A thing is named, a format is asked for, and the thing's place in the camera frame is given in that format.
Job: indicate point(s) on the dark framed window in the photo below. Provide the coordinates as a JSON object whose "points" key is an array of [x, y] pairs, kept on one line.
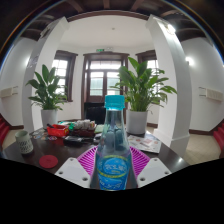
{"points": [[151, 63], [61, 71]]}

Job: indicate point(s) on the red box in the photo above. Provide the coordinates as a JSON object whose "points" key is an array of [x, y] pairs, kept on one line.
{"points": [[57, 130]]}

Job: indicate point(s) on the green exit sign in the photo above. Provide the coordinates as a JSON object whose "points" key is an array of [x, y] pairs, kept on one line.
{"points": [[100, 50]]}

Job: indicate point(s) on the green cloth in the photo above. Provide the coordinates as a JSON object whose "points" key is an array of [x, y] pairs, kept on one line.
{"points": [[99, 128]]}

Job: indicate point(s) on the glowing wall lamp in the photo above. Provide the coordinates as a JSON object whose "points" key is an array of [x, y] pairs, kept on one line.
{"points": [[189, 60]]}

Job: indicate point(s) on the white wall radiator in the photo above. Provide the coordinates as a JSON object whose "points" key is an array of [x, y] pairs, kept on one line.
{"points": [[211, 94], [8, 91]]}

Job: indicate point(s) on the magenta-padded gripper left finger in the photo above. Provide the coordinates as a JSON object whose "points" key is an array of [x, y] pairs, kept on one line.
{"points": [[87, 161]]}

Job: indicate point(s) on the printed magazine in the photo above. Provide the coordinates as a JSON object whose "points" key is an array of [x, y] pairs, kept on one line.
{"points": [[145, 144]]}

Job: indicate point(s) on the flat round red coaster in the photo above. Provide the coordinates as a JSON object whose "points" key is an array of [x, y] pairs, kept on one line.
{"points": [[48, 161]]}

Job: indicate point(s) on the clear bottle with blue cap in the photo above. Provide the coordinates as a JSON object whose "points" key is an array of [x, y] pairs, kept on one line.
{"points": [[113, 160]]}

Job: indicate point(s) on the white paper notice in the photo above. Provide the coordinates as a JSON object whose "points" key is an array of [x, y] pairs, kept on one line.
{"points": [[34, 61]]}

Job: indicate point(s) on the red carpeted staircase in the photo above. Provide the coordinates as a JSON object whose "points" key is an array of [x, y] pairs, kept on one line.
{"points": [[4, 130], [219, 138]]}

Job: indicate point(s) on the black office chair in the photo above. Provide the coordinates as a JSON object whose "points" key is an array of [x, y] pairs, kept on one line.
{"points": [[95, 113]]}

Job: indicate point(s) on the flat black device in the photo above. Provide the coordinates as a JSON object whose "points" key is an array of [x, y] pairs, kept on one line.
{"points": [[73, 140]]}

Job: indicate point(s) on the pale green ceramic cup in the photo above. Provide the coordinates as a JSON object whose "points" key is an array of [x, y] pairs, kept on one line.
{"points": [[24, 142]]}

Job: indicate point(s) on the dark wooden double door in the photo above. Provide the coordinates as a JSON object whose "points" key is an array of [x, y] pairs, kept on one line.
{"points": [[103, 80]]}

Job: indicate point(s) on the potted plant in white pot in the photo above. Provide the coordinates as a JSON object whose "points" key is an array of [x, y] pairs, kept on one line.
{"points": [[46, 91], [141, 86]]}

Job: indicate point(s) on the tea set on wooden tray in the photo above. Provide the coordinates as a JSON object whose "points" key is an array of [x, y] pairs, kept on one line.
{"points": [[82, 128]]}

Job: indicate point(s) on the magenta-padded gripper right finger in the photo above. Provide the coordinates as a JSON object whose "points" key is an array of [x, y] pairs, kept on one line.
{"points": [[140, 161]]}

